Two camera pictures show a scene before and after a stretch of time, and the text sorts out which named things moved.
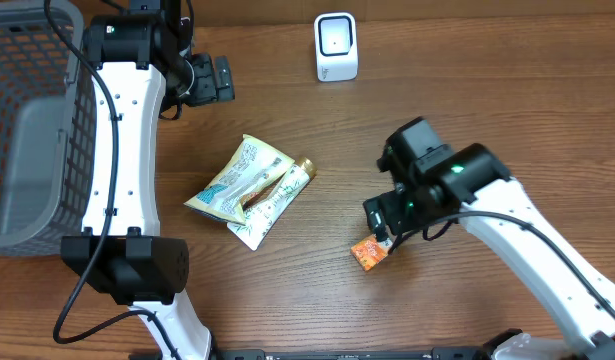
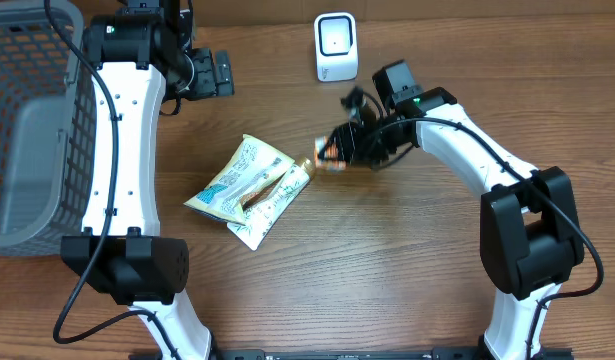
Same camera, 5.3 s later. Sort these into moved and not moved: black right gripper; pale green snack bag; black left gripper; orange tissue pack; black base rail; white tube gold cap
Moved: orange tissue pack; black right gripper
Not moved: black left gripper; pale green snack bag; black base rail; white tube gold cap
